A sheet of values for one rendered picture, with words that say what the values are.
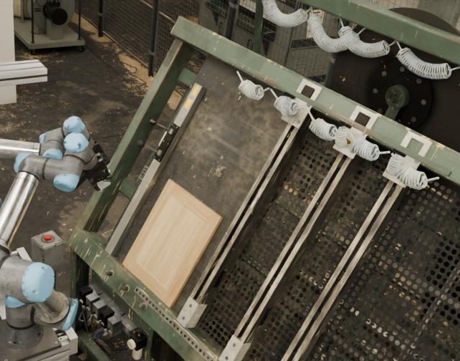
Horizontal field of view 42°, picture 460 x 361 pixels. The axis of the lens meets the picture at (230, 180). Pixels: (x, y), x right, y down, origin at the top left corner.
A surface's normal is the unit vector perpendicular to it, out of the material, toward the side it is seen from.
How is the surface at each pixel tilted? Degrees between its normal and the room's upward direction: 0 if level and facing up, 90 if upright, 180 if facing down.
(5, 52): 90
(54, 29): 90
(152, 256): 60
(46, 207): 0
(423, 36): 90
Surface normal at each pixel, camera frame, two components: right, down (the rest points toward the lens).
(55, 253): 0.69, 0.47
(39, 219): 0.14, -0.84
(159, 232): -0.54, -0.18
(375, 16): -0.72, 0.27
